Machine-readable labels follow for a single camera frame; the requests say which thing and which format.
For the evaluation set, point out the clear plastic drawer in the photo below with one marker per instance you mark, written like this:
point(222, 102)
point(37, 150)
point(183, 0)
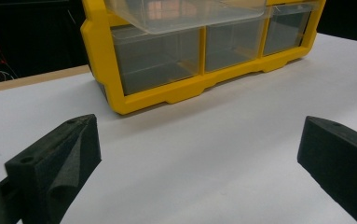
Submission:
point(179, 14)
point(154, 59)
point(232, 46)
point(286, 29)

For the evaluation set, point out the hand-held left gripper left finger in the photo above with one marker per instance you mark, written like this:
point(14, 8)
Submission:
point(52, 161)

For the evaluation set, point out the yellow drawer organizer cabinet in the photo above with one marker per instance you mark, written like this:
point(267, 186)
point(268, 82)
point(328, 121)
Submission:
point(179, 90)

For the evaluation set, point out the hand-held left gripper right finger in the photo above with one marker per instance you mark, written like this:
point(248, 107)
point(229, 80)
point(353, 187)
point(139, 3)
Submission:
point(340, 158)

